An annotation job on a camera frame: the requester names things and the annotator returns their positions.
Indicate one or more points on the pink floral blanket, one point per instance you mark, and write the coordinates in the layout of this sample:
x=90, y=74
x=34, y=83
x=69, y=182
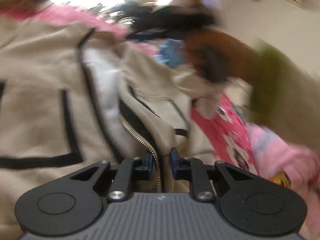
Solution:
x=217, y=130

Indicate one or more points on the person's right hand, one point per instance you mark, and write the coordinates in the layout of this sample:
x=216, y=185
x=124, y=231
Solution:
x=237, y=47

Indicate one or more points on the beige zip jacket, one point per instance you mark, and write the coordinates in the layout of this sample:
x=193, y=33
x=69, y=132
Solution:
x=37, y=80

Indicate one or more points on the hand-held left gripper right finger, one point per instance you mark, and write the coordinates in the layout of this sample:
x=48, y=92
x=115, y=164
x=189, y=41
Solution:
x=173, y=163

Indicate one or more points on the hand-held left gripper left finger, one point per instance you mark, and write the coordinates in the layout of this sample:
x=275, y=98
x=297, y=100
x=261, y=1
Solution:
x=150, y=163

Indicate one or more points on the pink patterned cloth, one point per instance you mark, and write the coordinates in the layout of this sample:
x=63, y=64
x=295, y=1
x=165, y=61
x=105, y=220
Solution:
x=287, y=150

